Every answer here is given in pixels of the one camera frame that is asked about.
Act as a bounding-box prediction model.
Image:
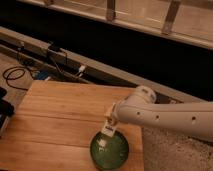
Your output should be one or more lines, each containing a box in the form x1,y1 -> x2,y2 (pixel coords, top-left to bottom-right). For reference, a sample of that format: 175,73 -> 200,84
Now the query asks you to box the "white plastic bottle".
101,120 -> 116,137

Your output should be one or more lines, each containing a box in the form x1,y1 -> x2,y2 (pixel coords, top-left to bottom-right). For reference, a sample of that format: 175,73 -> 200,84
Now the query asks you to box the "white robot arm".
105,86 -> 213,142

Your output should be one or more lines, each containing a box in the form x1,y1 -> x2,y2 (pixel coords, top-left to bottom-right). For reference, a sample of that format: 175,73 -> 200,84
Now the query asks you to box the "white cable plug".
78,65 -> 86,73

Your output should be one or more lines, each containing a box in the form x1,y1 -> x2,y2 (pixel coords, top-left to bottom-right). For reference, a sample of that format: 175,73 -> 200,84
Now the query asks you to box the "blue object on floor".
34,71 -> 50,80

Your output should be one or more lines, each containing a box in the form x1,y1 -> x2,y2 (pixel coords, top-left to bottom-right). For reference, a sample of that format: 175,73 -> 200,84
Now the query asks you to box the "wooden cutting board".
0,79 -> 145,171

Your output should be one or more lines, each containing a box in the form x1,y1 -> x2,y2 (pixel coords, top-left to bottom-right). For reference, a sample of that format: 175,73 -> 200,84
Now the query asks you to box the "black power adapter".
47,42 -> 62,54

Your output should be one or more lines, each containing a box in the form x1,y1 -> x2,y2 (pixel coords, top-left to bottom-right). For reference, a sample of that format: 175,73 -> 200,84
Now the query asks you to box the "black device at left edge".
0,87 -> 14,130

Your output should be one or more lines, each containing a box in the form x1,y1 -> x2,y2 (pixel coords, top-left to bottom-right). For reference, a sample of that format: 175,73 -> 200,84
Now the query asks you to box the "green ceramic bowl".
90,131 -> 129,171

